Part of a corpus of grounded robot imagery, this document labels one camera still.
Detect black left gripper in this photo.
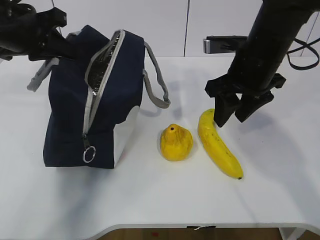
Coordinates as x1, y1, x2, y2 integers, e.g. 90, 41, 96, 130
0, 7, 78, 61

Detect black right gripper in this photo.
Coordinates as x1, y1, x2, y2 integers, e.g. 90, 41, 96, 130
204, 73, 286, 128

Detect yellow banana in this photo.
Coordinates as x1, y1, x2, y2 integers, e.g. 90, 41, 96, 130
197, 108, 244, 180

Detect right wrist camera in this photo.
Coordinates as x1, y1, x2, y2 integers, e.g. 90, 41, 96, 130
203, 35, 248, 54

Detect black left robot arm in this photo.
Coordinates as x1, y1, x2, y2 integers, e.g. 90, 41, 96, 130
0, 0, 78, 61

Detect navy blue lunch bag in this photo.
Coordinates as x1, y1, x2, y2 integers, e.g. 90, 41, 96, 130
27, 25, 171, 169

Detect white table leg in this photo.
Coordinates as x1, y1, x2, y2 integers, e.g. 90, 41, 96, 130
278, 227, 306, 240

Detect yellow pear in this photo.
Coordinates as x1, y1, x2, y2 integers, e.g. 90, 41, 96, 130
160, 123, 193, 162

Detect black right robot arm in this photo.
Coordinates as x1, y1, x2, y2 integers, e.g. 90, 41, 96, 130
203, 0, 320, 127

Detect black cable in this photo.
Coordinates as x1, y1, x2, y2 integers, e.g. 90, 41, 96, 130
286, 37, 320, 71

